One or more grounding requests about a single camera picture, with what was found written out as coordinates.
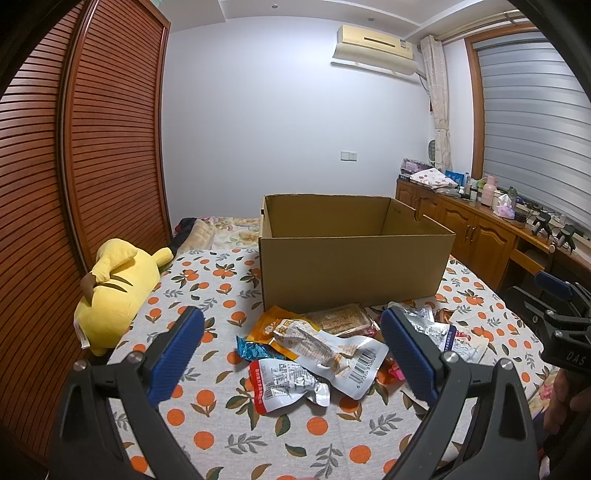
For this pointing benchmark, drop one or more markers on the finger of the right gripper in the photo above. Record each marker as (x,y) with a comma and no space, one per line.
(561,290)
(537,315)

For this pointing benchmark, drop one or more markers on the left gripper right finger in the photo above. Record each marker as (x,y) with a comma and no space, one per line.
(479,424)

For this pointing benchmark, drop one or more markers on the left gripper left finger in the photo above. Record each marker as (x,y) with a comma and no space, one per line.
(86,443)

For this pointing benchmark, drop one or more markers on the silver white snack pouch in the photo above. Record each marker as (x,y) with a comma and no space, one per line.
(447,336)

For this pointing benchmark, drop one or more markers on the orange white chicken feet pack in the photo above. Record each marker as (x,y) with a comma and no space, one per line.
(350,364)

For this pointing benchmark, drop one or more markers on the red white foil snack pack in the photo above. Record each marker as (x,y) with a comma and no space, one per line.
(280,383)

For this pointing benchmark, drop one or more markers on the clear tray brown biscuits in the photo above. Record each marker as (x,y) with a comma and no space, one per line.
(345,321)

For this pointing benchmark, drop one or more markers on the pink sausage bun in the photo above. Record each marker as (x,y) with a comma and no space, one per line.
(390,373)

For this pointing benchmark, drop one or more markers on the person's right hand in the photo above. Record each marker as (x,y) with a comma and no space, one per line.
(563,401)

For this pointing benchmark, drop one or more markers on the wooden sideboard cabinet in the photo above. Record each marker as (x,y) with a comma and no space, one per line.
(503,253)

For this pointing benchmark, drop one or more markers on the orange print bed sheet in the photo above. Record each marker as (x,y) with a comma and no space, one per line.
(306,405)

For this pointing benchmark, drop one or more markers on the pink bottle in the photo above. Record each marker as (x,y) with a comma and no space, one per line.
(488,191)

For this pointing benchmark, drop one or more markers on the yellow plush toy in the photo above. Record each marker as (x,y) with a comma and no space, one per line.
(118,284)

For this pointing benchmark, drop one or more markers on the blue foil candy wrapper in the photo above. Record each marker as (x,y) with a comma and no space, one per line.
(251,351)

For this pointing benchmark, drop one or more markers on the floral folded cloth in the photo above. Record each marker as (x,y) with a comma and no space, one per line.
(433,179)

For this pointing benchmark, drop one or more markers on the grey window blind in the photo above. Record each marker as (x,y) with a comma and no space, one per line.
(537,124)

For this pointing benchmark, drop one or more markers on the floral quilt blanket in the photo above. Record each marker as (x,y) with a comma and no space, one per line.
(211,233)

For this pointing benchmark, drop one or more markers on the brown cardboard box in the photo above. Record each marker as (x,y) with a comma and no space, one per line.
(322,251)

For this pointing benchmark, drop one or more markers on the beige floral curtain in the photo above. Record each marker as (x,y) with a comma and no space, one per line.
(437,77)

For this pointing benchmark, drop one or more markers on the brown louvered wardrobe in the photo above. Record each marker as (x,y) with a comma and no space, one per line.
(80,164)

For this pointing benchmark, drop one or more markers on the white wall switch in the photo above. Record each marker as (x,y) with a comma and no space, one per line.
(348,156)

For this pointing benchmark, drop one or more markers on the white wall air conditioner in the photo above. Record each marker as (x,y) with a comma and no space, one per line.
(375,49)

